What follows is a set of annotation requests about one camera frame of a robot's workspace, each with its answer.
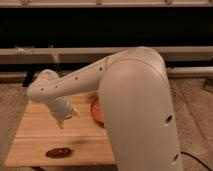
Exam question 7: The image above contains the black cable on floor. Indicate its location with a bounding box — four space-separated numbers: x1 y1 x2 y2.
180 151 213 171

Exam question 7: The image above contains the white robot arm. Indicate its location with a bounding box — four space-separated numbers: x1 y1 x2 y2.
27 47 183 171

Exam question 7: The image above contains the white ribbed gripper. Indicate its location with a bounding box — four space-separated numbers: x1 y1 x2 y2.
49 98 80 129

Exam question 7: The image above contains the grey metal rail frame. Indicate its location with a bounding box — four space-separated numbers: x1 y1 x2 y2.
0 46 213 65

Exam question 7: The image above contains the orange ceramic bowl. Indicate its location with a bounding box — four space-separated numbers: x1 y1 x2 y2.
90 98 104 124

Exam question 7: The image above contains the light wooden table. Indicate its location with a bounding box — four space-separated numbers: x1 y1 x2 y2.
5 93 115 167

